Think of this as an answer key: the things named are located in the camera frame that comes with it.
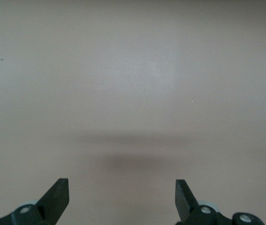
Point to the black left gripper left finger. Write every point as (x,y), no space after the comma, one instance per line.
(53,201)

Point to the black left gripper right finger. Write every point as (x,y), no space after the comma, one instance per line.
(186,204)

